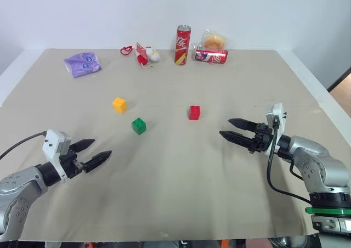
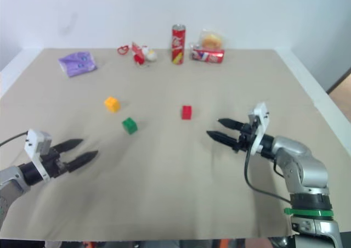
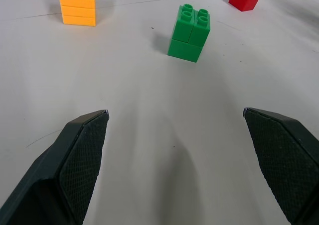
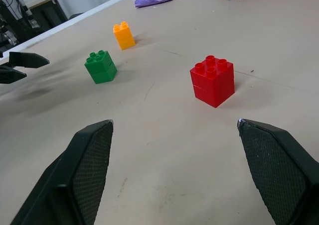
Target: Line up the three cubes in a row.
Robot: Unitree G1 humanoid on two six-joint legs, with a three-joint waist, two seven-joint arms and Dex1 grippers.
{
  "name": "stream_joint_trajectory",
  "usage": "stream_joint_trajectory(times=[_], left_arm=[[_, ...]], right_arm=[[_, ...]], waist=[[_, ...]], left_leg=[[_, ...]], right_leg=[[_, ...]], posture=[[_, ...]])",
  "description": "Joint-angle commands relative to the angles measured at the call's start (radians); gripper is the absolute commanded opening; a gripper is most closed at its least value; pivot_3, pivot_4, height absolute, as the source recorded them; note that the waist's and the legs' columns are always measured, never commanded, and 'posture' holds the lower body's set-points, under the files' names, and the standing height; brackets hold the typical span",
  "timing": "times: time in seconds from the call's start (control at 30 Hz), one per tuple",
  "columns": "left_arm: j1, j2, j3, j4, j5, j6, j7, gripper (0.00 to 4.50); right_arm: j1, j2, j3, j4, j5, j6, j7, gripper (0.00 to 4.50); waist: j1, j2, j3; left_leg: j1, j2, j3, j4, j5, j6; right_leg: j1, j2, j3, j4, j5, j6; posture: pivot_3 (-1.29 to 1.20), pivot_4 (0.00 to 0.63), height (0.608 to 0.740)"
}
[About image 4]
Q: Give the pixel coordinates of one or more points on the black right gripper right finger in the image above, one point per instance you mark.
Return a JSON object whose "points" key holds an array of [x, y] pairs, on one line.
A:
{"points": [[276, 170]]}

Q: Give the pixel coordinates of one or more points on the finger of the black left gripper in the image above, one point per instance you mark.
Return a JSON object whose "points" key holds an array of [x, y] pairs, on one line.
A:
{"points": [[11, 76], [27, 60]]}

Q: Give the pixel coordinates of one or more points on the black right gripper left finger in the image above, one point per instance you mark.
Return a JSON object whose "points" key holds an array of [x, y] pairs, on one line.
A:
{"points": [[82, 170]]}

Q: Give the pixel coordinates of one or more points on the black equipment stand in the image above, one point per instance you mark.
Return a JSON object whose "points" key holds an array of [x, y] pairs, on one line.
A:
{"points": [[13, 18]]}

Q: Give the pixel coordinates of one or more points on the dark cabinet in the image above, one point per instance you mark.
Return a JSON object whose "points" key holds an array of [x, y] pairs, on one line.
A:
{"points": [[47, 13]]}

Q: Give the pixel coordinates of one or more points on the green toy brick block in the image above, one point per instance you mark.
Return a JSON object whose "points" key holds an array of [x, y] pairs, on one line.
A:
{"points": [[101, 68]]}

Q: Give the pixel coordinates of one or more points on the yellow toy brick block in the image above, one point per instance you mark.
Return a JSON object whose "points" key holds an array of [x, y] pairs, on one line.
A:
{"points": [[123, 37]]}

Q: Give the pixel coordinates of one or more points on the red toy brick block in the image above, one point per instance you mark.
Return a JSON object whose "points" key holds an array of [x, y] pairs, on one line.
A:
{"points": [[213, 81]]}

